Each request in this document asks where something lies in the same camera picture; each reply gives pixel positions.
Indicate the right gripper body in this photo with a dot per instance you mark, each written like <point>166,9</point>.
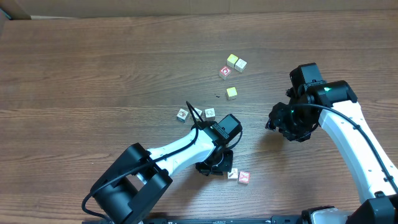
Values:
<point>277,121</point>

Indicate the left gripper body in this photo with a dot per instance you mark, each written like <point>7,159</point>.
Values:
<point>211,168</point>

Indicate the hammer picture wooden block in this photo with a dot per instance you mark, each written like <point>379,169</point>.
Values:
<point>233,174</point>

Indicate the red letter Y block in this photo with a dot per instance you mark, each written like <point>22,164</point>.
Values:
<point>244,177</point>

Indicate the letter M wooden block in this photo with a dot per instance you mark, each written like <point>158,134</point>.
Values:
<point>197,113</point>

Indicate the acorn picture wooden block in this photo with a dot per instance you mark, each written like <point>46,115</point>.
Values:
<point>182,115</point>

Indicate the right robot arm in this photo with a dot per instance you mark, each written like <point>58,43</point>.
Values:
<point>333,106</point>

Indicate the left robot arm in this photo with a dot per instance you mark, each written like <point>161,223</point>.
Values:
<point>136,180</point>

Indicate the sheep picture wooden block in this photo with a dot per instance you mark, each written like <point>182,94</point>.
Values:
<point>210,114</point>

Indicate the yellow letter C block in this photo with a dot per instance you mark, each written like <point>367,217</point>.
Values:
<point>231,93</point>

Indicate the white bone wooden block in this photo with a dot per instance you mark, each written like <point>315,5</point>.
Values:
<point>240,65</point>

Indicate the red letter wooden block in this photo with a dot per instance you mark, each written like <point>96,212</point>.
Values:
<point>225,72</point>

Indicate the yellow top wooden block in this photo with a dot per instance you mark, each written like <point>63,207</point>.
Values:
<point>231,60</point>

